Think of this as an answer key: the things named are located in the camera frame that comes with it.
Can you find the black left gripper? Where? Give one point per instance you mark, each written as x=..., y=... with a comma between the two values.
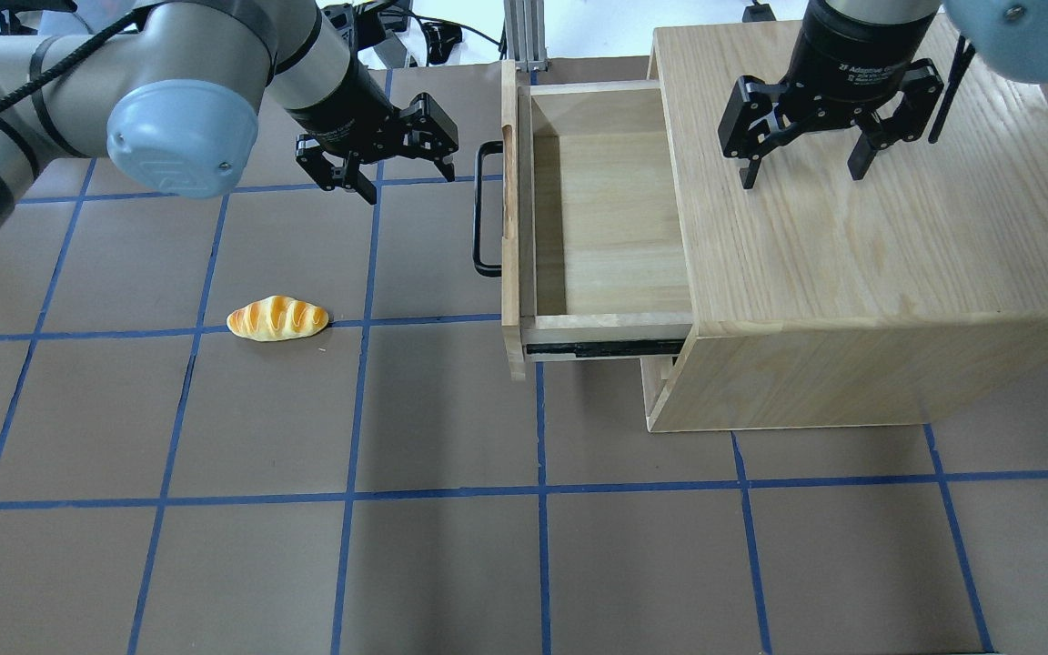
x=348, y=107

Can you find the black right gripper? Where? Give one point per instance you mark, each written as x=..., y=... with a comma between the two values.
x=854, y=45

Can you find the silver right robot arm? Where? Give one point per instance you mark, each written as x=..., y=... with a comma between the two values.
x=1011, y=37

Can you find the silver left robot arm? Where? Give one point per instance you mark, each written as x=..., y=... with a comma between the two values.
x=170, y=93

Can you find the light wooden drawer cabinet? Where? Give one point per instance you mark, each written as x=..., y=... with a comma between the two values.
x=819, y=301

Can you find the yellow toy bread roll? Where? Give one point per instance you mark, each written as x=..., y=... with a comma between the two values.
x=277, y=318

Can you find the brown paper table mat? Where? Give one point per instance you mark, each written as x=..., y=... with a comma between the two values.
x=384, y=487

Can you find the aluminium frame post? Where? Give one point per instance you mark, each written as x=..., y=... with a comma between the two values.
x=524, y=29

